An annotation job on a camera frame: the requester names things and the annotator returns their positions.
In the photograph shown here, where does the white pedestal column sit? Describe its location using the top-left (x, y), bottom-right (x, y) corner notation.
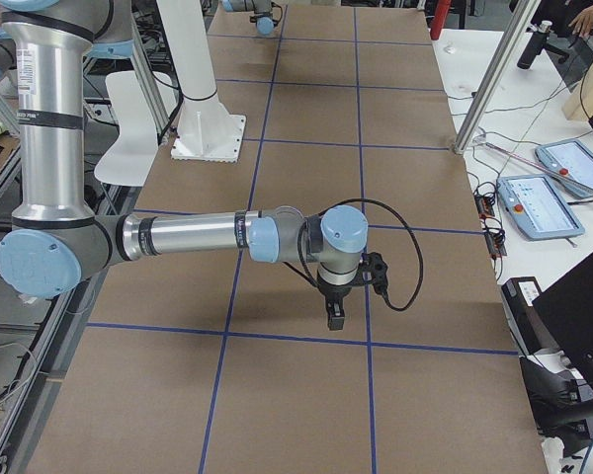
top-left (157, 0), bottom-right (246, 162)

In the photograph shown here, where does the aluminium frame post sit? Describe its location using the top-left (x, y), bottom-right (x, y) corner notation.
top-left (453, 0), bottom-right (541, 155)

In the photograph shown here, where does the near blue teach pendant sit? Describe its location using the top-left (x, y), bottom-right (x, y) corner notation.
top-left (496, 174), bottom-right (585, 241)

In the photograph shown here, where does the black laptop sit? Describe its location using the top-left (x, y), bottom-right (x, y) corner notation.
top-left (533, 252), bottom-right (593, 386)

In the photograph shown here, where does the red cylinder bottle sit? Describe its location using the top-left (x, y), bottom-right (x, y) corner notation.
top-left (430, 0), bottom-right (452, 40)

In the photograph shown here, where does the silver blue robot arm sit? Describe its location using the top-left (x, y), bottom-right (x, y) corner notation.
top-left (220, 0), bottom-right (283, 36)
top-left (0, 1), bottom-right (368, 331)

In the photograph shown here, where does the far blue teach pendant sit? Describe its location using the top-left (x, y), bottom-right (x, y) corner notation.
top-left (535, 139), bottom-right (593, 189)

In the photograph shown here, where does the brown paper table mat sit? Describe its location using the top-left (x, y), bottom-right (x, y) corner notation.
top-left (29, 4), bottom-right (550, 474)

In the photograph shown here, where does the white plastic chair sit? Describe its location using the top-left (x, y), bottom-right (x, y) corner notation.
top-left (95, 70), bottom-right (167, 187)

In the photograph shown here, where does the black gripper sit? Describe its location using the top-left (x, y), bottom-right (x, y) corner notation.
top-left (317, 279), bottom-right (353, 331)

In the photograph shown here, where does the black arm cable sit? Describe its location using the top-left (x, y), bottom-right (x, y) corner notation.
top-left (282, 197), bottom-right (423, 312)

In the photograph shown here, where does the blue teach pendant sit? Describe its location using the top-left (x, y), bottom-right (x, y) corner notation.
top-left (535, 139), bottom-right (593, 189)
top-left (496, 174), bottom-right (585, 241)

